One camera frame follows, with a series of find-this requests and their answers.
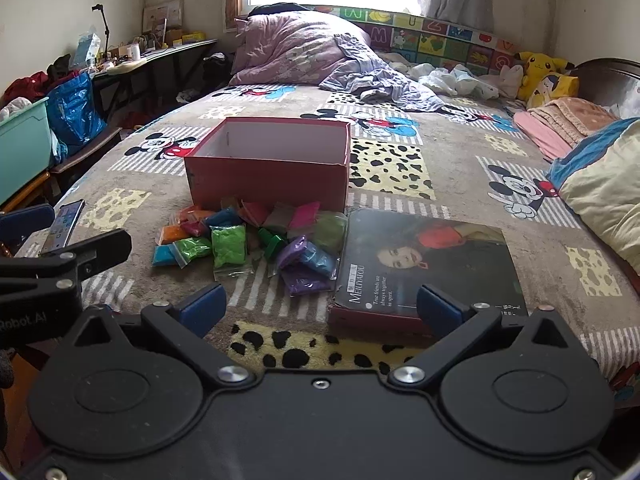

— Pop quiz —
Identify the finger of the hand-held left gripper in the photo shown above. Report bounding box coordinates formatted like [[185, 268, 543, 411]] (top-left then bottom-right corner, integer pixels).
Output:
[[0, 204, 56, 252], [0, 229, 133, 297]]

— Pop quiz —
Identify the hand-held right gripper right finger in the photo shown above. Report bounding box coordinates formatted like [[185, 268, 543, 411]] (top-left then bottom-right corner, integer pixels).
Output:
[[389, 284, 571, 389]]

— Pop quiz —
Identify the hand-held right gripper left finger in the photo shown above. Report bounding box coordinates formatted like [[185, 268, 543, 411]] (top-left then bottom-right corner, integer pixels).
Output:
[[74, 282, 255, 391]]

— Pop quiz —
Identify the dark portrait box lid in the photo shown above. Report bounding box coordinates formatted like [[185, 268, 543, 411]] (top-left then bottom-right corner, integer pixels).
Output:
[[327, 208, 529, 339]]

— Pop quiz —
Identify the smartphone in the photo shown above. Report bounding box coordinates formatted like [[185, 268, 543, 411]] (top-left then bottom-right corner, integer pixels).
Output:
[[40, 199, 86, 256]]

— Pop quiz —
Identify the pile of coloured clay packets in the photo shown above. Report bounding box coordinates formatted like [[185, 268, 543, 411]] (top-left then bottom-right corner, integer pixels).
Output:
[[152, 197, 348, 297]]

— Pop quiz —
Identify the teal storage bin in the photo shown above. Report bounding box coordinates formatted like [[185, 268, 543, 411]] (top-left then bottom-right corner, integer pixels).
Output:
[[0, 97, 54, 206]]

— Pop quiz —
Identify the wooden stool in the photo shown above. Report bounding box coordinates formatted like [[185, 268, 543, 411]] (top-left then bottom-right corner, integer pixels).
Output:
[[49, 126, 124, 183]]

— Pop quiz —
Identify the blue plastic bag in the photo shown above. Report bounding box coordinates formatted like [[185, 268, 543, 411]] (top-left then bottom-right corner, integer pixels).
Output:
[[46, 71, 109, 157]]

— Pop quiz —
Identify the red clothing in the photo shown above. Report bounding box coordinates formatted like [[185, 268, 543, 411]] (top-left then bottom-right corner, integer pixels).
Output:
[[4, 71, 51, 107]]

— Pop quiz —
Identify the red cardboard box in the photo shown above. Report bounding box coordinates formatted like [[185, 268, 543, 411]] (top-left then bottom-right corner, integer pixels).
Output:
[[183, 117, 351, 214]]

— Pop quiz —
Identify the black clothing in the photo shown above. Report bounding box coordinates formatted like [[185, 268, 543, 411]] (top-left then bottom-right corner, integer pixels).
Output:
[[48, 53, 74, 79]]

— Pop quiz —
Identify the blue tissue pack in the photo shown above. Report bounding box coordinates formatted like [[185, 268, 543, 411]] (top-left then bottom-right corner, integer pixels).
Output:
[[73, 32, 102, 69]]

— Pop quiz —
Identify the dark desk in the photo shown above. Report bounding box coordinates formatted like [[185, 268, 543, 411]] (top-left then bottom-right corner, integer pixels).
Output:
[[92, 39, 219, 113]]

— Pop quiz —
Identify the cream duvet with blue edge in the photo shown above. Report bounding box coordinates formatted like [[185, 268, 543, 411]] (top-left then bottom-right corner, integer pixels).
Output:
[[546, 117, 640, 275]]

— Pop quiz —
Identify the folded pink blanket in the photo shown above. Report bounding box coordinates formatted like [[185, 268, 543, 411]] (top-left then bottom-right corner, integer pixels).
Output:
[[513, 97, 621, 162]]

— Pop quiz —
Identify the yellow box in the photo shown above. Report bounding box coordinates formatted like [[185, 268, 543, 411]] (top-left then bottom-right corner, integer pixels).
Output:
[[165, 29, 207, 46]]

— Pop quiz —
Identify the white crumpled clothing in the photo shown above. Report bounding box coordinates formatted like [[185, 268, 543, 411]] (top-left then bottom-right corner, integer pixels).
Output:
[[417, 62, 501, 99]]

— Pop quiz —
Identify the lilac floral quilt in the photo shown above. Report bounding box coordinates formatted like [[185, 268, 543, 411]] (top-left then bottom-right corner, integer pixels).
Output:
[[319, 34, 446, 112]]

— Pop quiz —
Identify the white pink plush toy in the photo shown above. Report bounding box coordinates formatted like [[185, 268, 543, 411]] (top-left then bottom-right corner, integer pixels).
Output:
[[492, 62, 525, 99]]

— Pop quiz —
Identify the framed picture board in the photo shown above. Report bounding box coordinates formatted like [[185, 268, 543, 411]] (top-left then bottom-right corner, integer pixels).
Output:
[[142, 0, 185, 36]]

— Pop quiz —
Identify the yellow plush toy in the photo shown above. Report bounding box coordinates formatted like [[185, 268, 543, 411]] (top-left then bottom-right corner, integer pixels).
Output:
[[515, 50, 577, 102]]

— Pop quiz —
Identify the colourful alphabet foam mat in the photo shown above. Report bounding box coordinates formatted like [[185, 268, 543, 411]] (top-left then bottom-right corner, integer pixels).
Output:
[[315, 5, 527, 77]]

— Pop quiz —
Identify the pink quilt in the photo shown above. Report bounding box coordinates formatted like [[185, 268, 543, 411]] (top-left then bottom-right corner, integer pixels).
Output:
[[229, 11, 373, 87]]

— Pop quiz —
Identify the dark wooden headboard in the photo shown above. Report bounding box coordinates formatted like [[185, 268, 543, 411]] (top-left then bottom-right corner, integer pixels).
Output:
[[569, 58, 640, 122]]

